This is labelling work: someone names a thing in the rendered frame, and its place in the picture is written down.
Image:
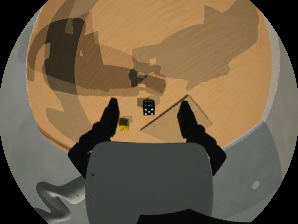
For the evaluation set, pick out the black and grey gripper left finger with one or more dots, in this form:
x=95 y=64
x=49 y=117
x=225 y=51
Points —
x=101 y=131

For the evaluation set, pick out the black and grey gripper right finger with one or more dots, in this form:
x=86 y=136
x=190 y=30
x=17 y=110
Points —
x=195 y=133

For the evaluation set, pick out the yellow die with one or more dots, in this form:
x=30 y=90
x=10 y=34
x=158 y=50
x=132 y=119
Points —
x=123 y=125

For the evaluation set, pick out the black die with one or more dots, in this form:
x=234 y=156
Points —
x=148 y=107

